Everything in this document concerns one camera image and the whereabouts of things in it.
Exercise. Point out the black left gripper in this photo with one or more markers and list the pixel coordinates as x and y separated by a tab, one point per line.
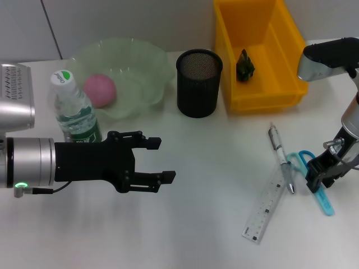
89	162

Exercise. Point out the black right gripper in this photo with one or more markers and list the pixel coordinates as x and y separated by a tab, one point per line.
345	157

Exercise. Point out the blue scissors with sheath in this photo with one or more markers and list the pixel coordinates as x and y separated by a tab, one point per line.
325	206

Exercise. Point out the silver white pen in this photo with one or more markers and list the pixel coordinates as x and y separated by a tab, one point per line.
279	148

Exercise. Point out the clear plastic ruler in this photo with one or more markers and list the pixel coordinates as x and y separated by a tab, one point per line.
262	215

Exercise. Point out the pink peach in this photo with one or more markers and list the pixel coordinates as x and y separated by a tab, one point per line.
99	91

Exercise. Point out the green label water bottle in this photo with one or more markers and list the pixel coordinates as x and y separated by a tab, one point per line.
75	112

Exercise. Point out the green plastic wrapper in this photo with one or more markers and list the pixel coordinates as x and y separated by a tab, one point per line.
246	68

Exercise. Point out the black mesh pen holder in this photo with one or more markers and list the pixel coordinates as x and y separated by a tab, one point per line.
197	84

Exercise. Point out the translucent green fruit bowl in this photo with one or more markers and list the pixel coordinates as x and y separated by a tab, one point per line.
134	73

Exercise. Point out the yellow plastic bin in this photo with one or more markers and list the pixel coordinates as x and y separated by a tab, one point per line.
280	84

